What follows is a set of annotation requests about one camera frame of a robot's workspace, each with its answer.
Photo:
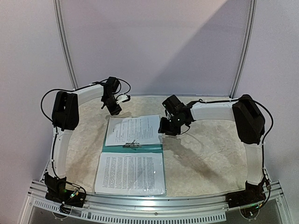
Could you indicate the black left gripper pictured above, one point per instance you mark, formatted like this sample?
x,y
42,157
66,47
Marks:
x,y
113,111

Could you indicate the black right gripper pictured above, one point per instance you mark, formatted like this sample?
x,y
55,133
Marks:
x,y
167,127

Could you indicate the white paper stack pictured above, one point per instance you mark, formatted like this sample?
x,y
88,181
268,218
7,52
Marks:
x,y
142,130

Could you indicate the metal folder clip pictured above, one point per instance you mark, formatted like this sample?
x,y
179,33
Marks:
x,y
132,144

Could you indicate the green file folder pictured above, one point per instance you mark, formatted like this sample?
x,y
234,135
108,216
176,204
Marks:
x,y
143,149

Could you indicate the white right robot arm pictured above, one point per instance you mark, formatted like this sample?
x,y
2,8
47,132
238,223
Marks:
x,y
244,111

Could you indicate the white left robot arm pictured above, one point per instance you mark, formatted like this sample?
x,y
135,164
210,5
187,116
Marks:
x,y
65,116

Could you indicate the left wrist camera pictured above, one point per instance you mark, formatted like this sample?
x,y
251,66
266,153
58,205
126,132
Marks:
x,y
122,98

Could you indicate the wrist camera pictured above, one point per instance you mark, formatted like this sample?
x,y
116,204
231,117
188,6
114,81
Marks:
x,y
122,98
172,105

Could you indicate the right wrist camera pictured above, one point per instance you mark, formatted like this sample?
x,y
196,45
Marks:
x,y
172,105

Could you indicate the aluminium front rail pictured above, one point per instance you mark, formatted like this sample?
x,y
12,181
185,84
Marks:
x,y
101,209

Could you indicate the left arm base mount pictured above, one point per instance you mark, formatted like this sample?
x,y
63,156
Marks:
x,y
61,191

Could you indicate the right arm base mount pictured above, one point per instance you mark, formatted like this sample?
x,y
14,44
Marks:
x,y
251,195

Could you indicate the left aluminium corner post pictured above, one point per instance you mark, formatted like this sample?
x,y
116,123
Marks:
x,y
64,43

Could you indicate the aluminium corner post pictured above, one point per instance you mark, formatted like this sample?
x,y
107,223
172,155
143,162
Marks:
x,y
64,43
245,46

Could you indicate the right aluminium corner post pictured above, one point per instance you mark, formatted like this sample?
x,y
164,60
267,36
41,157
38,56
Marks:
x,y
245,46

